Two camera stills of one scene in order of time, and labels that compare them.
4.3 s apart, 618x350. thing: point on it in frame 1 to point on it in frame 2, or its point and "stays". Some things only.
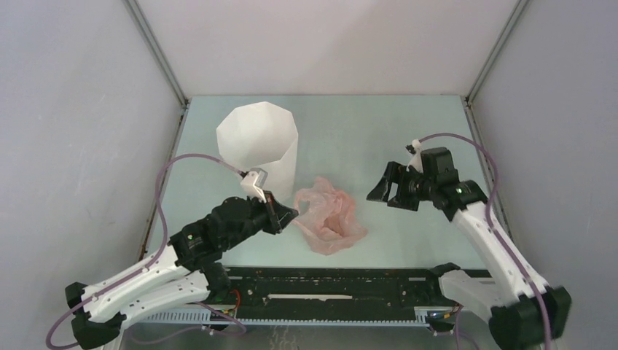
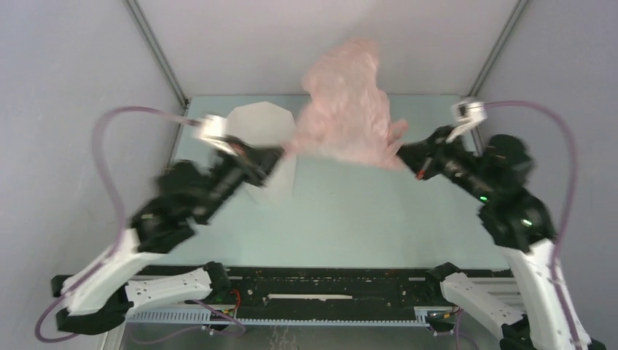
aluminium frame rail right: [513, 17] stays
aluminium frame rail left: [156, 44] stays
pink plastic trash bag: [327, 219] to [347, 115]
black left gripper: [284, 215] to [259, 160]
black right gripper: [392, 174] to [417, 154]
